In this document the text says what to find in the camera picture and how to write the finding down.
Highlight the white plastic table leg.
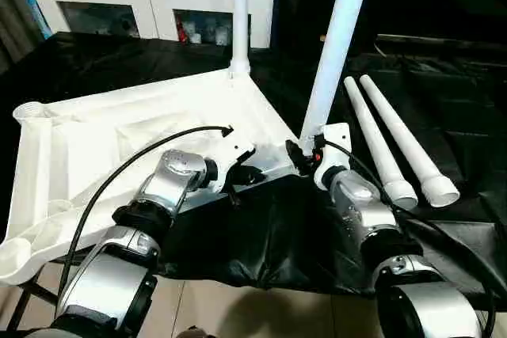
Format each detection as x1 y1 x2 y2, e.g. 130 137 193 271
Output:
231 0 252 78
299 0 375 154
358 74 461 209
342 75 419 211

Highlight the white plastic table top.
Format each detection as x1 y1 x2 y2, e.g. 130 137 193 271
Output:
0 67 307 286

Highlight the black glossy mat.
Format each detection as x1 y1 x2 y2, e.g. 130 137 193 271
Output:
0 31 507 311

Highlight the grey robot torso front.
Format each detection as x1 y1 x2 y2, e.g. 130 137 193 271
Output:
177 325 208 338

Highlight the black folding stand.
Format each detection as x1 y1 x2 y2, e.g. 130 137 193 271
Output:
10 270 60 338

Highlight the grey curtain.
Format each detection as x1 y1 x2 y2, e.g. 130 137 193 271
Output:
0 0 47 76

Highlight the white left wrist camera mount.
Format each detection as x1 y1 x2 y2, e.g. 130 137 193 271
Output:
212 127 257 193

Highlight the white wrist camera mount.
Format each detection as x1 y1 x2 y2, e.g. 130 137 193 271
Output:
313 123 352 185
212 127 257 193

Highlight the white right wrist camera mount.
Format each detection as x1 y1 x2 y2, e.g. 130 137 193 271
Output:
313 123 352 185

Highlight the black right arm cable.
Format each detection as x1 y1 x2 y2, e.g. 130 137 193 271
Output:
316 138 497 338

